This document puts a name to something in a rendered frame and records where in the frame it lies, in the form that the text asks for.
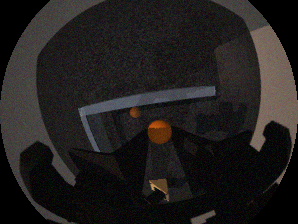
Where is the clear l-shaped low wall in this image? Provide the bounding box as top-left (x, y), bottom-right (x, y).
top-left (86, 113), bottom-right (113, 153)
top-left (78, 85), bottom-right (216, 152)

